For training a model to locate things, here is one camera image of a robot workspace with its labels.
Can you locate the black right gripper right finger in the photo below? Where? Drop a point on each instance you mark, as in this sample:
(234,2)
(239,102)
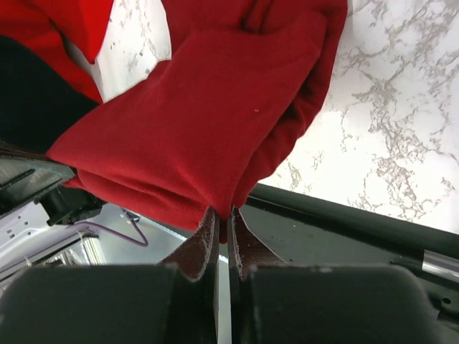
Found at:
(274,302)

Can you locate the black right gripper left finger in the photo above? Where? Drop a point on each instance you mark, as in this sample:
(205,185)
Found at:
(174,301)

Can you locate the dark red t shirt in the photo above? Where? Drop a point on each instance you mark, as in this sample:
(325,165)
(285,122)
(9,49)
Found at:
(244,82)

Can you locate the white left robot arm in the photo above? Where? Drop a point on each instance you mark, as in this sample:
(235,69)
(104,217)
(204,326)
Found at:
(37,211)

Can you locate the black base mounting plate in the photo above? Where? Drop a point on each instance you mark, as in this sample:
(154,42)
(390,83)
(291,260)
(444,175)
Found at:
(306,230)

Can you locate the black t shirt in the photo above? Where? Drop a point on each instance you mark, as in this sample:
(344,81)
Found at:
(37,105)

